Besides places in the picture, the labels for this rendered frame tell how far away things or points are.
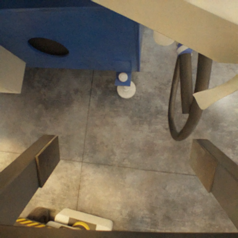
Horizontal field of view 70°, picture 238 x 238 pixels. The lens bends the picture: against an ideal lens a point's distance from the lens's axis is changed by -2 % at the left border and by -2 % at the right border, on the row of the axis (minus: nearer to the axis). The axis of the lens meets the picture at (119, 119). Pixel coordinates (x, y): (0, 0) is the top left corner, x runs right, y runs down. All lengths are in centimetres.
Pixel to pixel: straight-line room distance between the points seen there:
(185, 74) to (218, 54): 18
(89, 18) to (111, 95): 53
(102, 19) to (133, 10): 33
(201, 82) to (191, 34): 14
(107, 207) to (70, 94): 64
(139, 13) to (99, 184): 87
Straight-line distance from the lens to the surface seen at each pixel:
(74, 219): 92
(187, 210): 101
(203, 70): 31
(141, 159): 93
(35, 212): 100
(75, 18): 55
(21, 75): 92
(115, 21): 53
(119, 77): 79
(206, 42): 18
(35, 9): 57
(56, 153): 17
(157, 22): 19
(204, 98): 20
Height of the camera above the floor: 93
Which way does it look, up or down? 80 degrees down
